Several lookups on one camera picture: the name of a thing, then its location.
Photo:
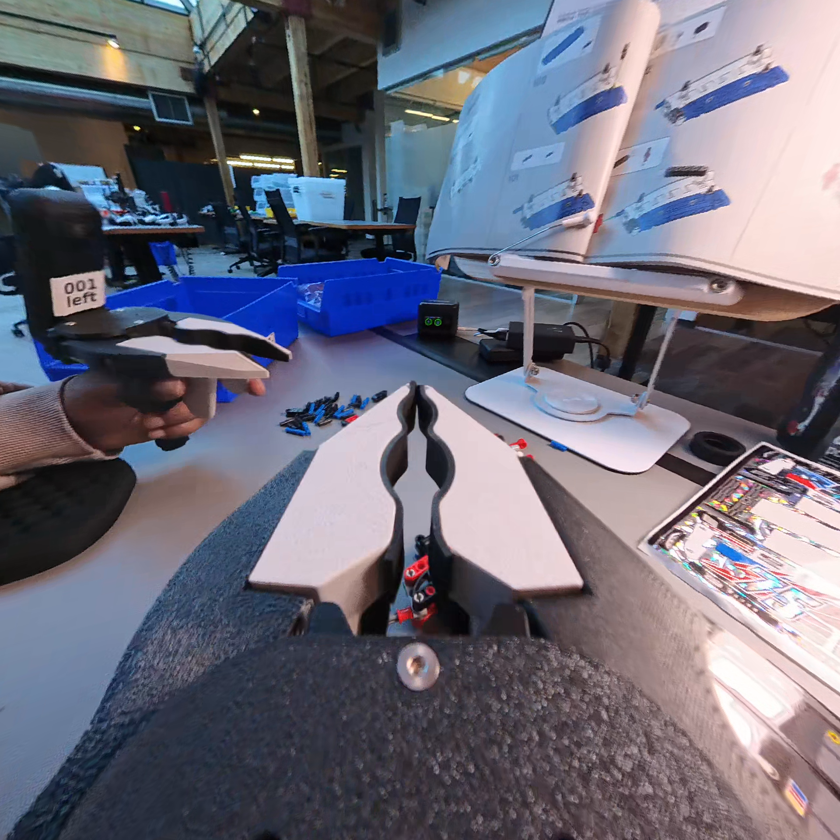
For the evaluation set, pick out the silver stand base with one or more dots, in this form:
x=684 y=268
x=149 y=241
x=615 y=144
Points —
x=571 y=401

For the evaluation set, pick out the white storage box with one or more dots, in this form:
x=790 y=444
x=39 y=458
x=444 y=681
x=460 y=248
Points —
x=318 y=197

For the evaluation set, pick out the black textured pad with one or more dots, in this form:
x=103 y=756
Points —
x=52 y=518

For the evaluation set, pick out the lego instruction booklet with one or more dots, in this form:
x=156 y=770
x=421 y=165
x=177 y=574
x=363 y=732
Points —
x=525 y=131

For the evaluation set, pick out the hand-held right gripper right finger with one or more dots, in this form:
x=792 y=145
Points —
x=505 y=525

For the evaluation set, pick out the small clear plastic bag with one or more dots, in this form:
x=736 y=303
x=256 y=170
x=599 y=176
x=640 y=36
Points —
x=313 y=293

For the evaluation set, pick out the black rubber lego tire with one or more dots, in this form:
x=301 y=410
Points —
x=717 y=448

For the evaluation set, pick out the person's left forearm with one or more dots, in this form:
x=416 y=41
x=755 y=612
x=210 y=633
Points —
x=33 y=426

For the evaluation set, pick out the black device with green display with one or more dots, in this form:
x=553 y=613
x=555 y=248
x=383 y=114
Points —
x=438 y=319

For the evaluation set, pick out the white plastic knob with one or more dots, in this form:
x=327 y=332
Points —
x=581 y=220

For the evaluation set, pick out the black office chair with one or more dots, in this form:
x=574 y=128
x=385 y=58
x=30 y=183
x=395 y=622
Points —
x=282 y=216
x=407 y=213

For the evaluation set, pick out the pile of mixed lego pieces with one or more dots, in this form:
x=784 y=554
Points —
x=518 y=445

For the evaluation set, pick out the heap of black blue pins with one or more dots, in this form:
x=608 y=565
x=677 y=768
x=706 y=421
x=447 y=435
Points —
x=315 y=413

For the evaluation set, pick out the partly built lego truck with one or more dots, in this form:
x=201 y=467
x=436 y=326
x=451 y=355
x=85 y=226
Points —
x=415 y=594

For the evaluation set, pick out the person's left hand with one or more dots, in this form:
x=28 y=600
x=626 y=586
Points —
x=105 y=413

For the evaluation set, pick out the white curved furniture panel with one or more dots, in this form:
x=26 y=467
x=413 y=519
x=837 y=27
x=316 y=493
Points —
x=623 y=279

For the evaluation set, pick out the silver ventilation duct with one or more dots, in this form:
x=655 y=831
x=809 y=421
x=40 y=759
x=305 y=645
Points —
x=65 y=92

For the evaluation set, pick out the black power adapter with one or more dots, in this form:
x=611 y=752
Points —
x=541 y=338

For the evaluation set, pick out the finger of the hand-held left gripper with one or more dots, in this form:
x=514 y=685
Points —
x=203 y=364
x=223 y=331

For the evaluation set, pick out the holographic sticker sheet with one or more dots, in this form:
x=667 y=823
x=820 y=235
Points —
x=754 y=544

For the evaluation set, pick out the wooden post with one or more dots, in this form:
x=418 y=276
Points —
x=302 y=98

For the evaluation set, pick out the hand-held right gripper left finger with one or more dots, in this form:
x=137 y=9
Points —
x=328 y=525

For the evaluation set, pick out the wooden table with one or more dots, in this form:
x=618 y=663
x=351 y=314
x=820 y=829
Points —
x=354 y=226
x=151 y=229

